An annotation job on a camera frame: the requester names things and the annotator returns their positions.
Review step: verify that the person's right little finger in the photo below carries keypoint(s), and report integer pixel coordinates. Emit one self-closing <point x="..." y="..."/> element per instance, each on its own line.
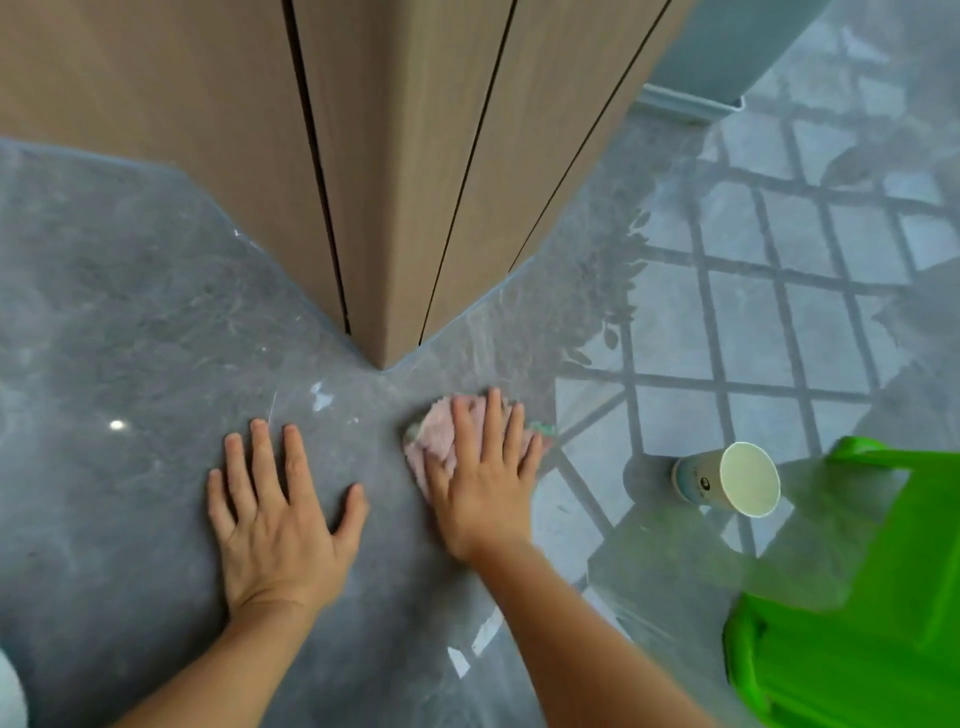
<point x="531" y="459"/>

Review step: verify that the wooden panel cabinet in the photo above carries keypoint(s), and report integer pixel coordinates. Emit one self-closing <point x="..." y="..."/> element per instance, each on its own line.
<point x="375" y="150"/>

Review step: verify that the person's right middle finger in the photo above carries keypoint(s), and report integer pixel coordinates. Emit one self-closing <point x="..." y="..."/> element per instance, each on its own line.
<point x="492" y="424"/>

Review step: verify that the person's left middle finger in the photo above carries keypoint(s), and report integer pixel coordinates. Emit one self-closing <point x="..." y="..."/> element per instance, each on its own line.
<point x="266" y="461"/>

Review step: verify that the person's right thumb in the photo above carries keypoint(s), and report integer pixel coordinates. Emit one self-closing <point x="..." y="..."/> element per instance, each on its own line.
<point x="436" y="484"/>

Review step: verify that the person's left forearm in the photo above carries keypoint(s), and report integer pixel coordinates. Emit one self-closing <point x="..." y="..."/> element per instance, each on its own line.
<point x="225" y="667"/>

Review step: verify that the white object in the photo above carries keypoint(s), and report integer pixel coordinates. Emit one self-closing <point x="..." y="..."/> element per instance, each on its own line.
<point x="10" y="690"/>

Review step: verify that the person's left thumb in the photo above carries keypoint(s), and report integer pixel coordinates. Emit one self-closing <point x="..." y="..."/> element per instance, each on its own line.
<point x="351" y="517"/>

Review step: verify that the pink cleaning cloth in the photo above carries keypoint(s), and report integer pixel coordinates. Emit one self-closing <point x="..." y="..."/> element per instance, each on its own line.
<point x="435" y="439"/>

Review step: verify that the person's right forearm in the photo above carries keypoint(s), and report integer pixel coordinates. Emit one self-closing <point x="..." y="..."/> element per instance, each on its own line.
<point x="577" y="645"/>

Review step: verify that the person's left hand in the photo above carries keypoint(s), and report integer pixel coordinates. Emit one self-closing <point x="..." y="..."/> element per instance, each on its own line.
<point x="274" y="547"/>

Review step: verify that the white paper cup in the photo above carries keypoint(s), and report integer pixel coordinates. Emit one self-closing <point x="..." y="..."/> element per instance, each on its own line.
<point x="731" y="480"/>

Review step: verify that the person's right hand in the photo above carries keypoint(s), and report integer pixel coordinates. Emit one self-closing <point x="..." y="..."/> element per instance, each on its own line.
<point x="480" y="499"/>

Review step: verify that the green plastic stool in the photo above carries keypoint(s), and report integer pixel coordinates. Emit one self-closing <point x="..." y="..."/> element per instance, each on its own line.
<point x="862" y="600"/>

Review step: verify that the person's left little finger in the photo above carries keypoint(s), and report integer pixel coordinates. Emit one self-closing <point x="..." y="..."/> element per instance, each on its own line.
<point x="219" y="502"/>

